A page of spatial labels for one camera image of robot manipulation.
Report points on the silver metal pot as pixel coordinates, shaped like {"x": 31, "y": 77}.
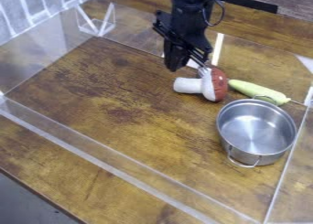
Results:
{"x": 257, "y": 132}

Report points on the clear acrylic triangular bracket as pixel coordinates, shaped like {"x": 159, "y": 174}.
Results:
{"x": 92, "y": 26}

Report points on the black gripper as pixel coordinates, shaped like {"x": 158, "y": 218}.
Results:
{"x": 182, "y": 30}

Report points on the clear acrylic enclosure wall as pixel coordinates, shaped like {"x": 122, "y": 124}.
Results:
{"x": 100, "y": 138}

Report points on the black bar in background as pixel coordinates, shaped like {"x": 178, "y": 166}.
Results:
{"x": 254, "y": 5}

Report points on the spoon with green handle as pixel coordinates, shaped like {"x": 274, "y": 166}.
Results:
{"x": 257, "y": 91}

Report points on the plush brown white mushroom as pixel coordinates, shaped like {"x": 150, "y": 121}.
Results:
{"x": 211, "y": 84}

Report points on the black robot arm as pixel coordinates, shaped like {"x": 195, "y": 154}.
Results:
{"x": 187, "y": 6}

